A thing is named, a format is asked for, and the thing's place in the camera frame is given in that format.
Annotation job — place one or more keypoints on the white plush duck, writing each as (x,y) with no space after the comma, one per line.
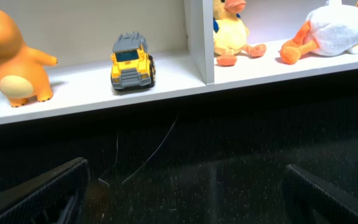
(334,31)

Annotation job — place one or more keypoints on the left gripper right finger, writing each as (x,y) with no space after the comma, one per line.
(322,205)

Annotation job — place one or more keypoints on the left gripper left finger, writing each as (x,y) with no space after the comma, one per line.
(36,199)

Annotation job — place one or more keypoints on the orange toy dinosaur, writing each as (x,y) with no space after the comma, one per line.
(14,62)

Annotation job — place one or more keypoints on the white shelf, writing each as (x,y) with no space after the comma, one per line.
(172,74)

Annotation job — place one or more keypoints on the yellow plush duck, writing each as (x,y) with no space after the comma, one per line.
(230,34)

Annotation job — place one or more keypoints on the grey and yellow toy truck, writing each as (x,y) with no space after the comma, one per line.
(131,67)

